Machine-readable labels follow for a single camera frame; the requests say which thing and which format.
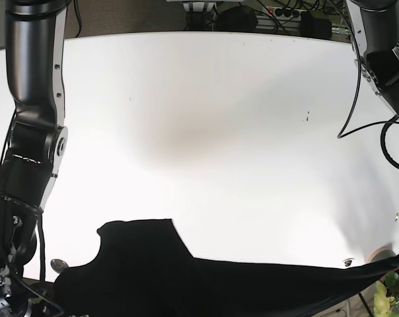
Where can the left silver table grommet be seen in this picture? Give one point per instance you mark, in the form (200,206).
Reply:
(58,265)

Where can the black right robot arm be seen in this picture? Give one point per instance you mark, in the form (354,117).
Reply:
(33,148)

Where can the silver table grommet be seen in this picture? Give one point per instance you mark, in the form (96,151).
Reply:
(348,262)
(58,265)

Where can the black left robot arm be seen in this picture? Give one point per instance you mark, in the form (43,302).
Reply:
(375,36)

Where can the right silver table grommet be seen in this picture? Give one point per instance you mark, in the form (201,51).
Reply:
(348,262)

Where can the grey plant pot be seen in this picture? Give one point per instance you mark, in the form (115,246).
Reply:
(381,253)

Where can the green potted plant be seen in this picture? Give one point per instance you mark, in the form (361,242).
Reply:
(386,297)

